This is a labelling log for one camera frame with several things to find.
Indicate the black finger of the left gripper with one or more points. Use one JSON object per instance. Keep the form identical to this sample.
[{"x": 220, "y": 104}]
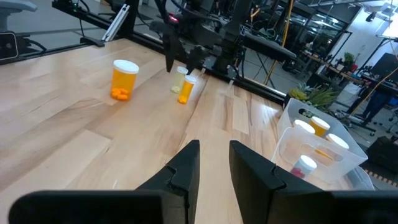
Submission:
[
  {"x": 195, "y": 57},
  {"x": 171, "y": 53}
]

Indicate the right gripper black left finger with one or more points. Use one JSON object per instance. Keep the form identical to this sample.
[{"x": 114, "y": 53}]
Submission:
[{"x": 183, "y": 174}]

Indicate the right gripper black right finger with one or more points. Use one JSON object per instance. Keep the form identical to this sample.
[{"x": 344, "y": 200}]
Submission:
[{"x": 248, "y": 186}]

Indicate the small pale yellow pill bottle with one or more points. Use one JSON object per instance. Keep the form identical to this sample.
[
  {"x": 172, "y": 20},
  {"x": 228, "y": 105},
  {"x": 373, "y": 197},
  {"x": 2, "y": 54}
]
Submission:
[{"x": 178, "y": 81}]

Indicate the small orange pill bottle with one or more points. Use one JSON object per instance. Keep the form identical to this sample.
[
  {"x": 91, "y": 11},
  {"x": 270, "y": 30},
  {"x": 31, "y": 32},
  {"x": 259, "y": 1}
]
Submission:
[{"x": 186, "y": 90}]

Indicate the small bottle with red pills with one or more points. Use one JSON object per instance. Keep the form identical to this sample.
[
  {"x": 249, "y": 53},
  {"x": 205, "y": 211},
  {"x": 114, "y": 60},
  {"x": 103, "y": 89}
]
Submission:
[{"x": 306, "y": 163}]

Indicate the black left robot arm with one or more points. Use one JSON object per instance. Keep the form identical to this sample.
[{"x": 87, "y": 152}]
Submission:
[{"x": 231, "y": 34}]

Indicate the silver aluminium extrusion bar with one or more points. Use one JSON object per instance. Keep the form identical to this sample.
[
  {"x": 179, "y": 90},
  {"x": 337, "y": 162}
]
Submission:
[{"x": 116, "y": 21}]

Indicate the dark grey side desk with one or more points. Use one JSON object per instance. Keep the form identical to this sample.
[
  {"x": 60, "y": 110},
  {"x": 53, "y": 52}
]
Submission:
[{"x": 270, "y": 46}]

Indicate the small potted succulent plant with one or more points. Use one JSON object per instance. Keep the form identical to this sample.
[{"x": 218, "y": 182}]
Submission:
[{"x": 317, "y": 96}]

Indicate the black floor case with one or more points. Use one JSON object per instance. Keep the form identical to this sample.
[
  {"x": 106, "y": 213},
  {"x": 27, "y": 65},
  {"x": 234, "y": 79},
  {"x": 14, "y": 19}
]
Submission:
[{"x": 384, "y": 154}]

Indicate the person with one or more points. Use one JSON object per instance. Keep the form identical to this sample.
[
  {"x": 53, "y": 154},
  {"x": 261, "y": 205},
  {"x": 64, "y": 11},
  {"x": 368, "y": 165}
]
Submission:
[{"x": 377, "y": 102}]

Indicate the grey chair armrest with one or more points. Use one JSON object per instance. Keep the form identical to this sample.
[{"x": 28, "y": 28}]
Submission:
[{"x": 15, "y": 6}]

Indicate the black monitor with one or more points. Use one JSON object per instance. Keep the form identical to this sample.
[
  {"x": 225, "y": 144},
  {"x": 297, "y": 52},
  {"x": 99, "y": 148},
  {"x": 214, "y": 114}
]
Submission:
[{"x": 385, "y": 67}]

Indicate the black aluminium table frame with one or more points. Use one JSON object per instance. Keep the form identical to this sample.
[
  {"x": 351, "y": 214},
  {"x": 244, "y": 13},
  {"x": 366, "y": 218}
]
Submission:
[{"x": 130, "y": 18}]

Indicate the black table-level camera box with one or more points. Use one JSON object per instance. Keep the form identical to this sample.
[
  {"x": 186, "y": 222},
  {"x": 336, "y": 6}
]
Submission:
[{"x": 7, "y": 46}]

